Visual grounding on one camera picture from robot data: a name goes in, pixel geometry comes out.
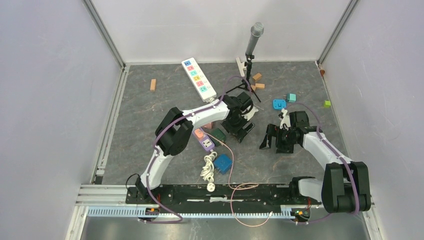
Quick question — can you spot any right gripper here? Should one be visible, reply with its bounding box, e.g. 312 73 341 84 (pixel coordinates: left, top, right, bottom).
259 123 298 154

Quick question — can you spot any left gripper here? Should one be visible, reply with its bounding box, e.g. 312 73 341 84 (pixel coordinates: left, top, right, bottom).
221 112 255 144

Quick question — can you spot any purple USB power strip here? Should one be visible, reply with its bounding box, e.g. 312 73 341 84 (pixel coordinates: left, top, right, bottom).
192 128 215 152

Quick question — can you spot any pink cube socket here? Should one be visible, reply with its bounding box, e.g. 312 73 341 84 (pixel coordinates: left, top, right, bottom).
202 122 213 130

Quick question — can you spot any pink charger plug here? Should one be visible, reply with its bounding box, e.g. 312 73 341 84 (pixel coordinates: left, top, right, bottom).
194 128 205 139

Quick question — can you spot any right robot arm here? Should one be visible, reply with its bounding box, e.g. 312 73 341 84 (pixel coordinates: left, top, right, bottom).
259 109 372 214

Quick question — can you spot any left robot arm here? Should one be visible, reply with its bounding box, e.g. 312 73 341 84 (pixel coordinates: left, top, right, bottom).
135 92 255 204

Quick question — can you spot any teal plug adapter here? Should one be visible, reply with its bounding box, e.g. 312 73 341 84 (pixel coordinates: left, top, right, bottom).
285 93 297 103

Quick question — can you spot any dark green cube socket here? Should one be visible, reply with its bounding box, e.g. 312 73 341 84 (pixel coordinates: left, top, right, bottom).
209 128 227 147

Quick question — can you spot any blue flat adapter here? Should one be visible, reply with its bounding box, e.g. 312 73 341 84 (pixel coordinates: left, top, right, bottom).
272 99 287 110

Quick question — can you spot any blue cube socket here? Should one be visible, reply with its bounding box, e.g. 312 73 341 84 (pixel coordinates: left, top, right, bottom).
213 154 233 175

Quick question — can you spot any black tripod stand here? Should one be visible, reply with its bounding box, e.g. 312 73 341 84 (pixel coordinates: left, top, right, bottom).
226 55 262 103

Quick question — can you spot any lower wooden block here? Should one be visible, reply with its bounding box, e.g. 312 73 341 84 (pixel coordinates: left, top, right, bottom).
254 83 266 90

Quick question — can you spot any wooden block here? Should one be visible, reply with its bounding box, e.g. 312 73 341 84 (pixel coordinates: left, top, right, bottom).
149 78 157 92
254 83 266 90
252 72 263 83

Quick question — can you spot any white multicolour power strip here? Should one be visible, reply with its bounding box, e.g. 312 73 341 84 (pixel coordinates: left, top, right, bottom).
181 57 217 103

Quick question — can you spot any small green cube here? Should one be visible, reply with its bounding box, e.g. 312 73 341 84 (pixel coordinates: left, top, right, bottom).
323 100 332 108

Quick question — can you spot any upper wooden block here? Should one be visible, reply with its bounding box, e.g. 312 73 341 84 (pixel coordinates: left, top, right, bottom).
252 72 263 83

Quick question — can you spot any left wooden block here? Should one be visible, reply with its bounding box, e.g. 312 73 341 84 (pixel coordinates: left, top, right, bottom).
149 78 157 92

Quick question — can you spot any grey microphone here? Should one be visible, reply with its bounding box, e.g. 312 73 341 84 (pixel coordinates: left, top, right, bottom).
245 22 265 56

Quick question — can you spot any white coiled power cord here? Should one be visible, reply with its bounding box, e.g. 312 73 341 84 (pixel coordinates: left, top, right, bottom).
200 151 218 193

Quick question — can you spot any white bracket piece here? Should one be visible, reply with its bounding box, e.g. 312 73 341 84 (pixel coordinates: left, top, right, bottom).
235 57 247 78

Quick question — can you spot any pink charging cable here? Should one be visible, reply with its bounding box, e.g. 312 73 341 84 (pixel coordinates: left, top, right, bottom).
206 134 275 228

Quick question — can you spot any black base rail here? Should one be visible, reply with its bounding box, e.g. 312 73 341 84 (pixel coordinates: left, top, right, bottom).
125 183 322 215

